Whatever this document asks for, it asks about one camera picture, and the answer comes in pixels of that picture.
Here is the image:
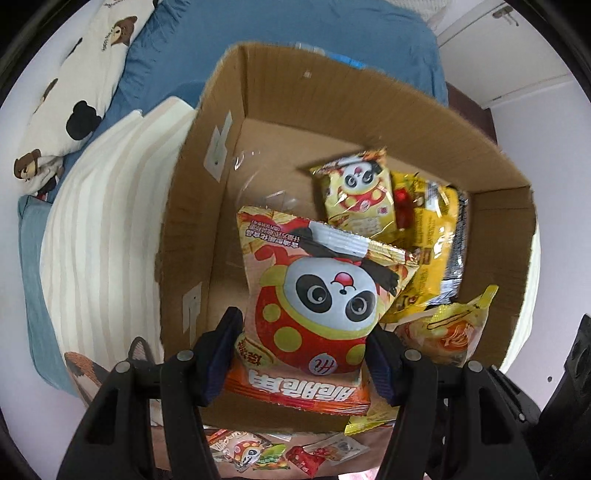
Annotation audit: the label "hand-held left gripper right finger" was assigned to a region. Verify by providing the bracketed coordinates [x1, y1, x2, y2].
[367, 323, 539, 480]

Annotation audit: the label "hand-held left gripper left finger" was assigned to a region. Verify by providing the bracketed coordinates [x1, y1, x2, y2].
[55, 307, 243, 480]

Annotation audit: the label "large panda snack packet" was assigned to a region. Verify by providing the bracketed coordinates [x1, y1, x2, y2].
[224, 205, 421, 418]

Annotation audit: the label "cardboard box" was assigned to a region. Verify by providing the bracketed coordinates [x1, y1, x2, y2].
[154, 41, 539, 432]

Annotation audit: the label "small yellow packet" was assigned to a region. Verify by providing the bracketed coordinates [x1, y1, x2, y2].
[344, 406, 398, 437]

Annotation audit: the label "orange noodle print packet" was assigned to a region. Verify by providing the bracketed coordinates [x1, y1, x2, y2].
[394, 284, 500, 368]

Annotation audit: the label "small white packet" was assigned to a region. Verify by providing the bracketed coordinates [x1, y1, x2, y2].
[307, 434, 370, 462]

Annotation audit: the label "small snack packets on bed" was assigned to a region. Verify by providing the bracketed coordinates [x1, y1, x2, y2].
[205, 428, 273, 472]

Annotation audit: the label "yellow snack packet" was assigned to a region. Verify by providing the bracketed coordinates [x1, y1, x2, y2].
[381, 244, 458, 325]
[390, 171, 462, 259]

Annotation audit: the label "small green packet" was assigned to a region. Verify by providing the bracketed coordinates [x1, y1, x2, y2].
[252, 443, 293, 470]

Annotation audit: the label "small red packet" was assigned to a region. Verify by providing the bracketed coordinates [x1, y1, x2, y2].
[285, 445, 329, 479]

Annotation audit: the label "black and silver snack packet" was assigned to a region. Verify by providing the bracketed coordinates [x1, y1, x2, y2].
[438, 185, 470, 306]

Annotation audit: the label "red wrapped candy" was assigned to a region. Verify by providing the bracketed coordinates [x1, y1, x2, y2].
[392, 187, 415, 232]

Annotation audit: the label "cream striped blanket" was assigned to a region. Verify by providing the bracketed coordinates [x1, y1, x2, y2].
[39, 96, 393, 480]

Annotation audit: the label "small panda snack packet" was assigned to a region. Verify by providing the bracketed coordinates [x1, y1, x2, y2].
[309, 148, 399, 241]

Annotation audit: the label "clear plastic film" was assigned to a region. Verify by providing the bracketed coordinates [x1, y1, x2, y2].
[231, 148, 303, 210]

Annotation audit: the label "light blue cloth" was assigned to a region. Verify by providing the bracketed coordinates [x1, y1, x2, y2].
[17, 194, 89, 398]

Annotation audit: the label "bear print pillow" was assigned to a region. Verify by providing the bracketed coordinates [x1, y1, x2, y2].
[11, 0, 160, 200]

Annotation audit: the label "blue bed sheet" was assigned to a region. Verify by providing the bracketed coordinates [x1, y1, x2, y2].
[51, 0, 450, 204]

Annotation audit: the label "white door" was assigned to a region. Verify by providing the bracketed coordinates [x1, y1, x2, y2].
[416, 0, 575, 108]

